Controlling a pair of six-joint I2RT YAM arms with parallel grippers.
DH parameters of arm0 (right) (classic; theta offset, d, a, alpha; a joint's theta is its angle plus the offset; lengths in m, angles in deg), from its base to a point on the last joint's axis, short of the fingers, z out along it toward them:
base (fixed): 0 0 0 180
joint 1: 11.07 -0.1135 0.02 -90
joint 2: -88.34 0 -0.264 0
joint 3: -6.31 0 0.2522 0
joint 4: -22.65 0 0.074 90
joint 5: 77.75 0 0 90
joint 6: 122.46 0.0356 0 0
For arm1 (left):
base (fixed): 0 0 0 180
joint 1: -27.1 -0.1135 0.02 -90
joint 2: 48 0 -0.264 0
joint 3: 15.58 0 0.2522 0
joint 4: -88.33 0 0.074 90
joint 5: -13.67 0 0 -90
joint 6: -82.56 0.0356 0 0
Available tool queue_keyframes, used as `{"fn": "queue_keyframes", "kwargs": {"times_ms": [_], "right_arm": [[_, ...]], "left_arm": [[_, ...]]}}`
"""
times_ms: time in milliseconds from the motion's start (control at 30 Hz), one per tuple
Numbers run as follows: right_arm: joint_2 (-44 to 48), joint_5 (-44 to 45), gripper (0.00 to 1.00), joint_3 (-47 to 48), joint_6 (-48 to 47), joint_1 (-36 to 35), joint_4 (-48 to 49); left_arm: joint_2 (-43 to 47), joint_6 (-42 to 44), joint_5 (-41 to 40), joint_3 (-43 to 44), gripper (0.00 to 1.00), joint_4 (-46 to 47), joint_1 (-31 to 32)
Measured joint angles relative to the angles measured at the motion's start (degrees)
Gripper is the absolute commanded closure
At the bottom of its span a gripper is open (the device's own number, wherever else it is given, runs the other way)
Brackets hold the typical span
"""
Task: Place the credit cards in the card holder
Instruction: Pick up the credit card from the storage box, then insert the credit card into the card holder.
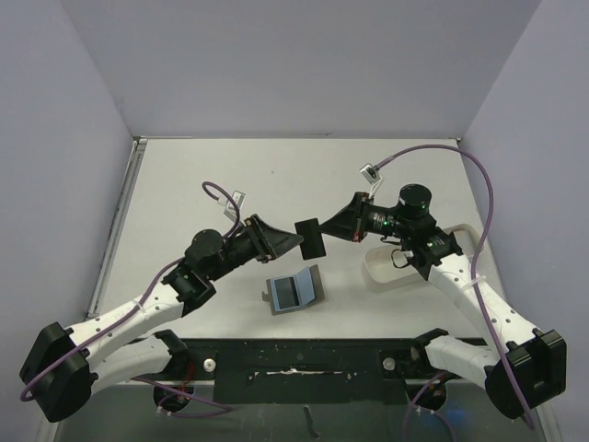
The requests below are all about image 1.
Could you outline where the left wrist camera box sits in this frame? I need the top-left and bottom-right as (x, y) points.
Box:
(218, 191), (246, 221)

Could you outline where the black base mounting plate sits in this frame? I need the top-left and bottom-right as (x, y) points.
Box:
(151, 339), (436, 405)

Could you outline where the aluminium rail frame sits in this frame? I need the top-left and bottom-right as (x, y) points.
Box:
(84, 137), (148, 320)

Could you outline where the grey card holder wallet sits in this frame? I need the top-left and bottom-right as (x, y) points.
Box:
(261, 264), (325, 316)

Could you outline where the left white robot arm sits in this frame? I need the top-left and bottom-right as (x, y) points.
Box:
(19, 215), (304, 423)

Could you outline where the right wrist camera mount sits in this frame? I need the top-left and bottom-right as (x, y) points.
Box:
(360, 163), (383, 198)

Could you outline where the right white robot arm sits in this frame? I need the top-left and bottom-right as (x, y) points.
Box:
(319, 184), (567, 419)

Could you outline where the white plastic tray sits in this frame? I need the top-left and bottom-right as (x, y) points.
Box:
(363, 224), (480, 293)

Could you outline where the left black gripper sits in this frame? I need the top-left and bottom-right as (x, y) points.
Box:
(207, 214), (303, 282)

